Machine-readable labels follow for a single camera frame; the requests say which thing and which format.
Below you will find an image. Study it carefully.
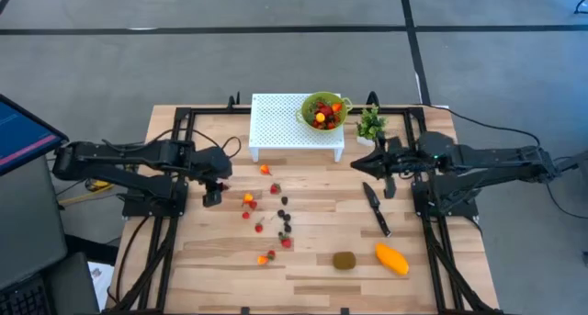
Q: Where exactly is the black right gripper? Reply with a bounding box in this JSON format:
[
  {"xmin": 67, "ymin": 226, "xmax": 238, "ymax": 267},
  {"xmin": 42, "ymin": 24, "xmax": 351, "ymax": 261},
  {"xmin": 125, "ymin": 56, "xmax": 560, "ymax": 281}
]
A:
[{"xmin": 350, "ymin": 135, "xmax": 423, "ymax": 200}]

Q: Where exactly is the green plastic colander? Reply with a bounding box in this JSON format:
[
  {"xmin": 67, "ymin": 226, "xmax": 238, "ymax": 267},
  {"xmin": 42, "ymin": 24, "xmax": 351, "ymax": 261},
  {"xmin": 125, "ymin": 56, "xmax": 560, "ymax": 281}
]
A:
[{"xmin": 296, "ymin": 91, "xmax": 354, "ymax": 133}]

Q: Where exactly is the brown kiwi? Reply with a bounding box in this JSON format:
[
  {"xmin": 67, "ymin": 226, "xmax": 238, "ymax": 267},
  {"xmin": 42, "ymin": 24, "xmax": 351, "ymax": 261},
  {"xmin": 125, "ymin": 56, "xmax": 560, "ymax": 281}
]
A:
[{"xmin": 332, "ymin": 251, "xmax": 357, "ymax": 271}]

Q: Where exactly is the black kitchen knife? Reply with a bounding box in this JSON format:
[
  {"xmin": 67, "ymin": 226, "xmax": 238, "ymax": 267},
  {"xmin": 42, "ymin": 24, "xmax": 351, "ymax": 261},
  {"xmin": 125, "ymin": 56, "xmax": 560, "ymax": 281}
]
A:
[{"xmin": 362, "ymin": 181, "xmax": 392, "ymax": 238}]

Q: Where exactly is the small potted green plant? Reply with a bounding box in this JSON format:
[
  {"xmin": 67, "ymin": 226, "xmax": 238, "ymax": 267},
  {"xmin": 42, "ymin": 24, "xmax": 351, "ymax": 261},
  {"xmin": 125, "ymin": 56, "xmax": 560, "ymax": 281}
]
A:
[{"xmin": 356, "ymin": 103, "xmax": 388, "ymax": 147}]

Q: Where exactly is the orange mango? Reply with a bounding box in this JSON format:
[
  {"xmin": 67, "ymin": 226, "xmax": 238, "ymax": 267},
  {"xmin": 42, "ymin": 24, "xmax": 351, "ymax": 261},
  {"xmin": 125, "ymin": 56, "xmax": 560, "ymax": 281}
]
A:
[{"xmin": 375, "ymin": 242, "xmax": 411, "ymax": 277}]

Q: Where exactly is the white perforated metal shelf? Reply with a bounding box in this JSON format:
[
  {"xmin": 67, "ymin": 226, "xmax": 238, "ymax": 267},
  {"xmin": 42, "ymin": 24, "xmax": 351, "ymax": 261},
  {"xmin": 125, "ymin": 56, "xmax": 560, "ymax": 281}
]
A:
[{"xmin": 248, "ymin": 93, "xmax": 345, "ymax": 163}]

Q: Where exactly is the white paper sheet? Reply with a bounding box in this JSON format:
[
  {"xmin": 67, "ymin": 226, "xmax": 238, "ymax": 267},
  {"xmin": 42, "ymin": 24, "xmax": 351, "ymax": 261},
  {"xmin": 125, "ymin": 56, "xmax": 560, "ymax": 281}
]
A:
[{"xmin": 87, "ymin": 261, "xmax": 115, "ymax": 309}]

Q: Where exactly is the blue-screen monitor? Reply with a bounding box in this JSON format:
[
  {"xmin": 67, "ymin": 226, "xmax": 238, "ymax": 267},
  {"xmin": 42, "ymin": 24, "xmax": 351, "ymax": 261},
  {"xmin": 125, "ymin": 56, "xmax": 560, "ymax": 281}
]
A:
[{"xmin": 0, "ymin": 93, "xmax": 70, "ymax": 178}]

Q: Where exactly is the grey stand foot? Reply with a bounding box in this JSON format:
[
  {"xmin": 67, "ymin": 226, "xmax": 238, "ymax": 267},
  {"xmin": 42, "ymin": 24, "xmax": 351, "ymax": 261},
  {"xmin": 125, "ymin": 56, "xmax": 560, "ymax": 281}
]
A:
[{"xmin": 558, "ymin": 148, "xmax": 588, "ymax": 174}]

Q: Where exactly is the black keyboard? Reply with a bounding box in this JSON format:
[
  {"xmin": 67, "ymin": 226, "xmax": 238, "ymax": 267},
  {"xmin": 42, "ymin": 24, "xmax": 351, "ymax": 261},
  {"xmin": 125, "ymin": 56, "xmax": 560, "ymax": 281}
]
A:
[{"xmin": 0, "ymin": 276, "xmax": 52, "ymax": 315}]

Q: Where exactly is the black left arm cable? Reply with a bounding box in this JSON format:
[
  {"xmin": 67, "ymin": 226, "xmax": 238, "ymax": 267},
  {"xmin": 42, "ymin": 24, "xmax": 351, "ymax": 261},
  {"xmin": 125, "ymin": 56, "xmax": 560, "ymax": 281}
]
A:
[{"xmin": 151, "ymin": 127, "xmax": 243, "ymax": 161}]

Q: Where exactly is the dark base power cable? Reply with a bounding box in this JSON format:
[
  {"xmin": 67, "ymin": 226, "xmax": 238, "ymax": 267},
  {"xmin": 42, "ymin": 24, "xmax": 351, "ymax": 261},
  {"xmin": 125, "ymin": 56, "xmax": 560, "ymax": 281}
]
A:
[{"xmin": 114, "ymin": 216, "xmax": 153, "ymax": 307}]

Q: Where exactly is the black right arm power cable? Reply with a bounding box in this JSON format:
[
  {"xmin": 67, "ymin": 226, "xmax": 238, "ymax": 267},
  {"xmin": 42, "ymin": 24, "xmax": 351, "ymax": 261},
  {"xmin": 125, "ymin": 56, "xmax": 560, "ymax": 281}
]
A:
[{"xmin": 426, "ymin": 102, "xmax": 543, "ymax": 147}]

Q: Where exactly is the yellow cable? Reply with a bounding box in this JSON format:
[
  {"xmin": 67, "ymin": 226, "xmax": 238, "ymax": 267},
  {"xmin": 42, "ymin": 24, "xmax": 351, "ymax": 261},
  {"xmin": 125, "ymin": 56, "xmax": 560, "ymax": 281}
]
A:
[{"xmin": 58, "ymin": 181, "xmax": 114, "ymax": 207}]

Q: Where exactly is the black floor cable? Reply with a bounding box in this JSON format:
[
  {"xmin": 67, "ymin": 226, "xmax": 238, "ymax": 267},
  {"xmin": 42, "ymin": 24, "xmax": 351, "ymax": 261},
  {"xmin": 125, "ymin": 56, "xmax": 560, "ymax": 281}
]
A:
[{"xmin": 545, "ymin": 154, "xmax": 588, "ymax": 220}]

